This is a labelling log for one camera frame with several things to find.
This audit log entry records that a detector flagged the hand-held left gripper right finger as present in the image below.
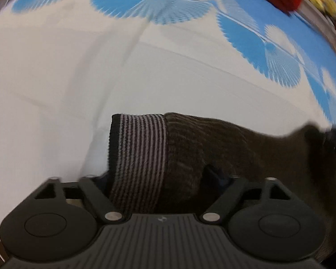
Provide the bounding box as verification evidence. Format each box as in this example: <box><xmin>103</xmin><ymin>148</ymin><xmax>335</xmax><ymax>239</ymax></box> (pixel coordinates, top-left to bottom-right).
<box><xmin>200</xmin><ymin>164</ymin><xmax>292</xmax><ymax>225</ymax></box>

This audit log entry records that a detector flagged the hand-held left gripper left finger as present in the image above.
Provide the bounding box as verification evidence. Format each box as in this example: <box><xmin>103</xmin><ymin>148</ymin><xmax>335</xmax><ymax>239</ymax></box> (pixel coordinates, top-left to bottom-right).
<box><xmin>31</xmin><ymin>175</ymin><xmax>124</xmax><ymax>225</ymax></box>

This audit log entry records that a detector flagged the blue white printed bed sheet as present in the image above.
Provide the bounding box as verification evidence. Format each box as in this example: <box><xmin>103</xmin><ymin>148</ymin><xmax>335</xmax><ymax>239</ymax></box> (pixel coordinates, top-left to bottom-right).
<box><xmin>0</xmin><ymin>0</ymin><xmax>336</xmax><ymax>258</ymax></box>

